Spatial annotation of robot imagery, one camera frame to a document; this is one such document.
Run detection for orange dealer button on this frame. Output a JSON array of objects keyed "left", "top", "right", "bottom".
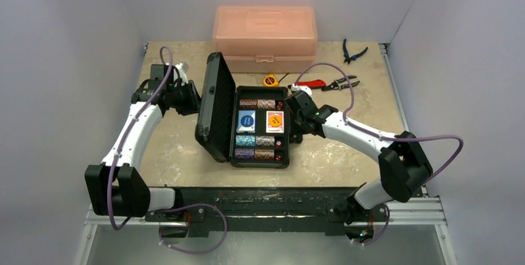
[{"left": 267, "top": 113, "right": 283, "bottom": 128}]

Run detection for blue tan chip stack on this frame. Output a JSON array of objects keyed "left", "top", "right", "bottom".
[{"left": 255, "top": 136, "right": 276, "bottom": 147}]

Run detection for black poker set case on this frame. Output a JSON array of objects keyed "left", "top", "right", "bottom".
[{"left": 195, "top": 52, "right": 293, "bottom": 169}]

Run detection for blue small blind button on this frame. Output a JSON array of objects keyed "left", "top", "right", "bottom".
[{"left": 238, "top": 115, "right": 255, "bottom": 130}]

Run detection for brown black chip stack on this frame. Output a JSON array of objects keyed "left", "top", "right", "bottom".
[{"left": 254, "top": 149, "right": 275, "bottom": 160}]

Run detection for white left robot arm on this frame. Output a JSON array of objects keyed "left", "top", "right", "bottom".
[{"left": 84, "top": 80, "right": 201, "bottom": 221}]

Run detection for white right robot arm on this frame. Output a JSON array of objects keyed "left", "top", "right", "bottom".
[{"left": 285, "top": 91, "right": 433, "bottom": 220}]

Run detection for red dice in case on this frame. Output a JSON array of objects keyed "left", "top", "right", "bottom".
[{"left": 276, "top": 101, "right": 284, "bottom": 110}]

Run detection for red playing card deck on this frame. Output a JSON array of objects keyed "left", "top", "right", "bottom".
[{"left": 266, "top": 111, "right": 284, "bottom": 133}]

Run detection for brown chip stack in case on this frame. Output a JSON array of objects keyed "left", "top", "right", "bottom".
[{"left": 239, "top": 98, "right": 276, "bottom": 110}]

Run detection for yellow tape measure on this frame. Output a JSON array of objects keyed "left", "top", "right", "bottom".
[{"left": 263, "top": 73, "right": 288, "bottom": 87}]

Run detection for blue playing card deck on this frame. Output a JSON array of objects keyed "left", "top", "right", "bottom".
[{"left": 236, "top": 110, "right": 256, "bottom": 133}]

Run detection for light blue chip stack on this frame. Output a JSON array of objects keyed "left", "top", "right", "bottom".
[{"left": 235, "top": 135, "right": 256, "bottom": 147}]

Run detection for purple chip stack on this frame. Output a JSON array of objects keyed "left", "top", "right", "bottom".
[{"left": 234, "top": 148, "right": 255, "bottom": 160}]

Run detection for pink plastic toolbox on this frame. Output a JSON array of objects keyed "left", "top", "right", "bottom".
[{"left": 212, "top": 6, "right": 318, "bottom": 73}]

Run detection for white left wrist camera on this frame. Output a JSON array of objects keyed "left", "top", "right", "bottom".
[{"left": 149, "top": 62, "right": 189, "bottom": 86}]

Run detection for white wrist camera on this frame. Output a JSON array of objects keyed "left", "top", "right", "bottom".
[
  {"left": 149, "top": 62, "right": 189, "bottom": 86},
  {"left": 289, "top": 84, "right": 312, "bottom": 94}
]

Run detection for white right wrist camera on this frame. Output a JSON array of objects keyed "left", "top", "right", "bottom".
[{"left": 289, "top": 84, "right": 312, "bottom": 94}]

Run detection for blue handled pliers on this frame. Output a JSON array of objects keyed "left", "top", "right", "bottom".
[{"left": 342, "top": 38, "right": 369, "bottom": 66}]

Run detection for black table front rail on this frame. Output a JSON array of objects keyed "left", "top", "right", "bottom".
[{"left": 145, "top": 187, "right": 387, "bottom": 238}]

